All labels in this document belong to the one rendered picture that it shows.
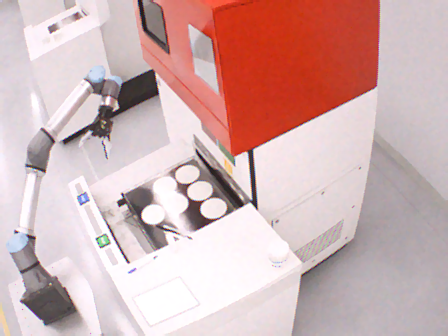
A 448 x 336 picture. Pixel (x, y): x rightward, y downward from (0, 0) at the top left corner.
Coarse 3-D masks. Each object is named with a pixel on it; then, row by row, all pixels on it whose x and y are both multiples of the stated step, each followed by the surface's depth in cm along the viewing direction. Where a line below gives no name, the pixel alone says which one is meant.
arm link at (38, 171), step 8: (48, 160) 178; (32, 168) 166; (40, 168) 168; (32, 176) 167; (40, 176) 170; (24, 184) 167; (32, 184) 166; (40, 184) 171; (24, 192) 166; (32, 192) 166; (24, 200) 165; (32, 200) 166; (24, 208) 164; (32, 208) 166; (24, 216) 163; (32, 216) 166; (24, 224) 163; (32, 224) 166; (16, 232) 161; (24, 232) 161; (32, 232) 165; (32, 240) 164
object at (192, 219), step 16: (192, 160) 205; (160, 176) 201; (208, 176) 198; (128, 192) 196; (144, 192) 196; (176, 192) 194; (144, 208) 190; (192, 208) 188; (144, 224) 184; (160, 224) 184; (176, 224) 183; (192, 224) 182; (208, 224) 182; (160, 240) 178; (176, 240) 178
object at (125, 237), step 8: (112, 216) 191; (120, 232) 185; (128, 232) 184; (120, 240) 182; (128, 240) 182; (136, 240) 181; (128, 248) 179; (136, 248) 179; (128, 256) 176; (136, 256) 176
